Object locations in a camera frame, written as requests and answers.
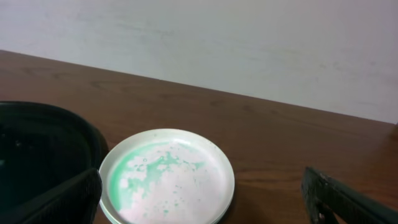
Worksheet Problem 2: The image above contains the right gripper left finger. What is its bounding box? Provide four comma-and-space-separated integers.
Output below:
1, 168, 102, 224

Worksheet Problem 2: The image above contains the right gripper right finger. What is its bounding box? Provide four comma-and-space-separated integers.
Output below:
301, 167, 397, 224

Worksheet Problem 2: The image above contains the white plate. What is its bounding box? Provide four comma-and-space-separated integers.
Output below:
99, 129, 235, 224

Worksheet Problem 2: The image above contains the round black serving tray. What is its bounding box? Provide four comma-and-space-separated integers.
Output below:
1, 101, 108, 213

